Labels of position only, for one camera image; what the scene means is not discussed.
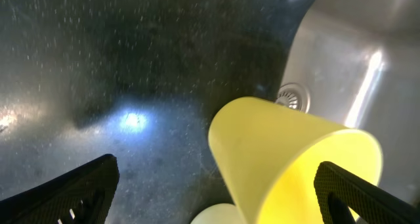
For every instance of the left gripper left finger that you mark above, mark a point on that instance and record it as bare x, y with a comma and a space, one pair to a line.
65, 191

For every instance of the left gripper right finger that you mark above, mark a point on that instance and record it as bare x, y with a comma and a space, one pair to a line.
361, 201

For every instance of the yellow cup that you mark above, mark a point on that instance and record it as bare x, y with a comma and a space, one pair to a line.
262, 145

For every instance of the cream cup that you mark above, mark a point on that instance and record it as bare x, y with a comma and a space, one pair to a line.
216, 216

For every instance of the steel sink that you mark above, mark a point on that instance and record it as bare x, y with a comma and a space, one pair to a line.
328, 53

